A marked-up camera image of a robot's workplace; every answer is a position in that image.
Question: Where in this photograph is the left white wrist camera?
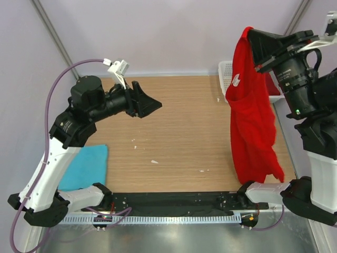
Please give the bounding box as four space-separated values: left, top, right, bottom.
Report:
103 59 129 90

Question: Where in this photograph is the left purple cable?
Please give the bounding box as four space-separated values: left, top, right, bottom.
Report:
10 58 132 253

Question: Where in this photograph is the dark red t shirt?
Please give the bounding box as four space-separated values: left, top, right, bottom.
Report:
265 73 281 96

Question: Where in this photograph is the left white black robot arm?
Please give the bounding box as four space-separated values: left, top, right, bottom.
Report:
8 76 162 228

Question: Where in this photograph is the aluminium corner post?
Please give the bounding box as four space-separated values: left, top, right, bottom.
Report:
283 0 313 35
30 0 74 66

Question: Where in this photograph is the bright red t shirt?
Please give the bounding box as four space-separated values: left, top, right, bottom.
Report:
225 26 284 184

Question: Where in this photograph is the white plastic basket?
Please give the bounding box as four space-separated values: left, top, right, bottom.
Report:
218 61 284 103

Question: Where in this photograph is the folded light blue t shirt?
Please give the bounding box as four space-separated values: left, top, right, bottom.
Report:
58 145 108 191

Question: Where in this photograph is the white slotted cable duct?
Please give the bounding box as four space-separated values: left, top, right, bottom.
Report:
60 213 242 225

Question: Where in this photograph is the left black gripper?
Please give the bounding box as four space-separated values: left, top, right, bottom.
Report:
88 78 162 123

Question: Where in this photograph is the aluminium front rail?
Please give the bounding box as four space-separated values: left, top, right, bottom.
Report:
60 202 321 215

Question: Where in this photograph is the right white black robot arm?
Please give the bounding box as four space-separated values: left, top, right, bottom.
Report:
237 19 336 226

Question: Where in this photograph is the left aluminium corner post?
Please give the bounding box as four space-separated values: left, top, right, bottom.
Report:
30 0 74 66

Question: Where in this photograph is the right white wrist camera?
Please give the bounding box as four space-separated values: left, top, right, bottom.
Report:
298 11 336 52

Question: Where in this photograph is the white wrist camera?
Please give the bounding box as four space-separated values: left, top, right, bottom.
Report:
298 11 336 52
103 59 129 90

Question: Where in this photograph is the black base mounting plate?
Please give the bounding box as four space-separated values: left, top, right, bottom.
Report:
92 191 269 217

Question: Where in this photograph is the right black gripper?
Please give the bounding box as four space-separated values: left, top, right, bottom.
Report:
249 28 324 119

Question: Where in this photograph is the right aluminium corner post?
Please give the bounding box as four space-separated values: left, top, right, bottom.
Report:
283 0 313 35

